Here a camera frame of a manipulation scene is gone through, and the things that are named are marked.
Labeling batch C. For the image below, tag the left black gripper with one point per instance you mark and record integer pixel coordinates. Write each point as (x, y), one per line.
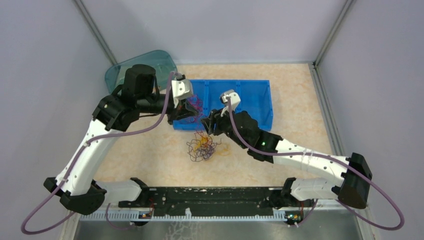
(183, 109)

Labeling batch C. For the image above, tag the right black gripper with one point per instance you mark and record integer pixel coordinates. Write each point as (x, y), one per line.
(216, 119)

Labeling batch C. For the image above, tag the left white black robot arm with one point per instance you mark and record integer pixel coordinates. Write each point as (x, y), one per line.
(139, 93)

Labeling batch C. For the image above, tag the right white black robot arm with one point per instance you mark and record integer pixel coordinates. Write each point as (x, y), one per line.
(345, 178)

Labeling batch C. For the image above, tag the teal transparent plastic tub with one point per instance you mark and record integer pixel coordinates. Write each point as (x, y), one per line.
(160, 60)

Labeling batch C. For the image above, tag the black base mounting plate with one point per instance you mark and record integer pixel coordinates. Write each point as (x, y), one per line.
(217, 201)

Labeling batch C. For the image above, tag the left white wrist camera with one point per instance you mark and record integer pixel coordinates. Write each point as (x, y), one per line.
(182, 88)

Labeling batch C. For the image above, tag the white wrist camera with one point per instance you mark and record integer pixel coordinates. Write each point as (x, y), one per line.
(182, 88)
(231, 100)

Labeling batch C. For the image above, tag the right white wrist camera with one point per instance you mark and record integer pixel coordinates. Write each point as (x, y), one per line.
(231, 100)

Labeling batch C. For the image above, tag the aluminium frame rail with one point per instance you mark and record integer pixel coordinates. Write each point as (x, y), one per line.
(88, 203)

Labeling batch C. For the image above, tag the white slotted cable duct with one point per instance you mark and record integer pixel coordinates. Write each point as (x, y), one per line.
(120, 215)

